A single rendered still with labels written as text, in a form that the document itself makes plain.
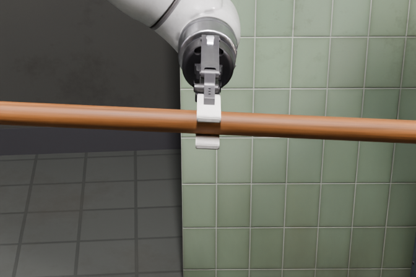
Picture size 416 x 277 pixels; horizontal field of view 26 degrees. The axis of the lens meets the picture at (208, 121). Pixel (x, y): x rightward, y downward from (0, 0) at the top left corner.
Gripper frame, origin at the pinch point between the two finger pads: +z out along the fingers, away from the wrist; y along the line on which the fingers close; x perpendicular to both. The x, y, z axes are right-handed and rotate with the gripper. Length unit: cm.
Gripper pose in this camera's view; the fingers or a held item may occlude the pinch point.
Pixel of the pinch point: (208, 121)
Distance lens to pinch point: 115.2
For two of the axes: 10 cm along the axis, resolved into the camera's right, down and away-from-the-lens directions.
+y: -0.5, 8.9, 4.5
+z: 0.0, 4.5, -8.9
